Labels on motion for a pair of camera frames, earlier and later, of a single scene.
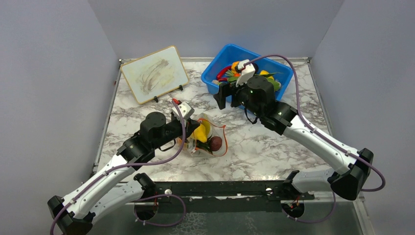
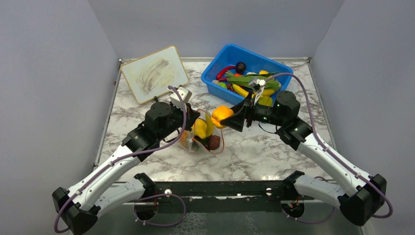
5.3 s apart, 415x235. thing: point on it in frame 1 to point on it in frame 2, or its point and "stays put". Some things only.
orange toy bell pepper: (233, 69) to (220, 113)
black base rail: (225, 197) stays put
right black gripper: (225, 89) to (237, 121)
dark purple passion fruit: (216, 143) stays put
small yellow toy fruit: (265, 72) stays put
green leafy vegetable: (232, 78) stays put
